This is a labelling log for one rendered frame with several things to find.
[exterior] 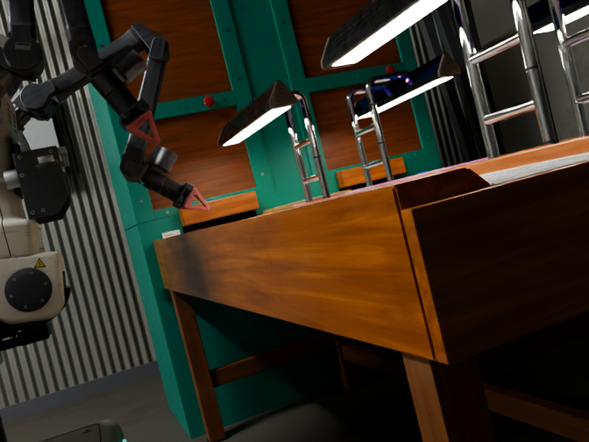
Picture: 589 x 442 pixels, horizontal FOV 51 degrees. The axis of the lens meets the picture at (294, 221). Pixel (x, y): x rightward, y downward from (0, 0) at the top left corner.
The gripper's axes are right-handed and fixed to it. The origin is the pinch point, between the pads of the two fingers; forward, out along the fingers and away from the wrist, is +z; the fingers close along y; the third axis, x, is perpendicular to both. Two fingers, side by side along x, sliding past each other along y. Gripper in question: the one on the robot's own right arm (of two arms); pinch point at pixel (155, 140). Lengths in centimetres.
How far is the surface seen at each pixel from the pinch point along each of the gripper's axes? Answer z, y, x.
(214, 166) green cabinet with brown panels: 15, 90, -29
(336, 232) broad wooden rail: 28, -77, 5
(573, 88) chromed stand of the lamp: 47, -48, -65
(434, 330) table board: 38, -95, 10
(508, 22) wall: 58, 126, -215
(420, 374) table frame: 44, -88, 12
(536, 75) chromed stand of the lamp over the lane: 35, -64, -45
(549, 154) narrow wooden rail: 44, -70, -33
